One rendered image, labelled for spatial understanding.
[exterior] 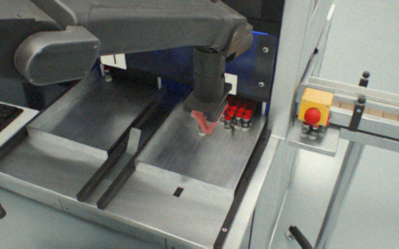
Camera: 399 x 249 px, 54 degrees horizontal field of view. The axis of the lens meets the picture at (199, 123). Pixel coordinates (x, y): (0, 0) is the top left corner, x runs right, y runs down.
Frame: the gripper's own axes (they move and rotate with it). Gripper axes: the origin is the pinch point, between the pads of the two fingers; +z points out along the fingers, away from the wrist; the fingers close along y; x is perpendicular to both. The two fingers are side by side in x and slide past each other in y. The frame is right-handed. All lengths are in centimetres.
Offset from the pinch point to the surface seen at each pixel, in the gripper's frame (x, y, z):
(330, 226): -34, 40, 68
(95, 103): 45, 20, 20
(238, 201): -8.3, -1.0, 17.8
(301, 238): -26, 52, 97
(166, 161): 13.3, 5.8, 19.9
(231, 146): -0.5, 17.6, 19.8
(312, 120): -19.1, 22.7, 8.5
